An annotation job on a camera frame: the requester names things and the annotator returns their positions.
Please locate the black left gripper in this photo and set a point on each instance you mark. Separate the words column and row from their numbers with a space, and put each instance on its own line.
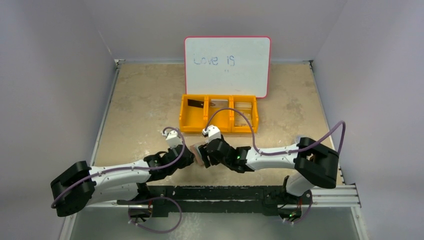
column 185, row 156

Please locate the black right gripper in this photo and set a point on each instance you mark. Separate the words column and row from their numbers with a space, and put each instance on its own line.
column 212, row 152

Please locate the pink leather card holder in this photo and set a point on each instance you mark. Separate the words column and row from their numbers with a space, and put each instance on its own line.
column 197, row 154

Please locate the black credit card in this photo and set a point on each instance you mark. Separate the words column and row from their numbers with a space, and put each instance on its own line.
column 195, row 103

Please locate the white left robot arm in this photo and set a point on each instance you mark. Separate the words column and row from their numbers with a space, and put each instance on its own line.
column 82, row 185

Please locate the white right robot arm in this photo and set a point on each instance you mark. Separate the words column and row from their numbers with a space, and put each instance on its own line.
column 316, row 165

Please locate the silver card in middle bin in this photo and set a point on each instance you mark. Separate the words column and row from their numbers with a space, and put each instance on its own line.
column 219, row 103

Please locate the cards in right bin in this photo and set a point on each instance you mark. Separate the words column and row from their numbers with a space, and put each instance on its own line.
column 245, row 118

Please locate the yellow middle bin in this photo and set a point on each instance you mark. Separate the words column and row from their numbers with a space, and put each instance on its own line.
column 222, row 119

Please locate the yellow bin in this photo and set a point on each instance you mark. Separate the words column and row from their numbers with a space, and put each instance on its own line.
column 192, row 119
column 222, row 119
column 255, row 114

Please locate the yellow left bin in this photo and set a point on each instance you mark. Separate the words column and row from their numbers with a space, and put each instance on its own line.
column 192, row 119

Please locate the yellow right bin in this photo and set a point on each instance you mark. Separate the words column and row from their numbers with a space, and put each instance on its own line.
column 255, row 114

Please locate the small clear round container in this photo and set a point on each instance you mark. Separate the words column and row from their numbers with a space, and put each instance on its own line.
column 298, row 138

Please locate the pink framed whiteboard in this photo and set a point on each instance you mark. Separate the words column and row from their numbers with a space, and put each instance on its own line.
column 227, row 65

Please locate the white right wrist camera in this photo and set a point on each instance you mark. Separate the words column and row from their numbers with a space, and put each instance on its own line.
column 211, row 132

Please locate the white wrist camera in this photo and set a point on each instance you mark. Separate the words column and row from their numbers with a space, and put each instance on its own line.
column 172, row 138
column 211, row 132

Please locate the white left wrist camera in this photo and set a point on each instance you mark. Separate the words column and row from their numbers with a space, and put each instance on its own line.
column 172, row 138

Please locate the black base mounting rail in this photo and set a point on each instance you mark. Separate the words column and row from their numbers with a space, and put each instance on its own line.
column 268, row 200

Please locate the aluminium frame rail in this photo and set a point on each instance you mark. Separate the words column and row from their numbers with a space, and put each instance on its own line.
column 341, row 196

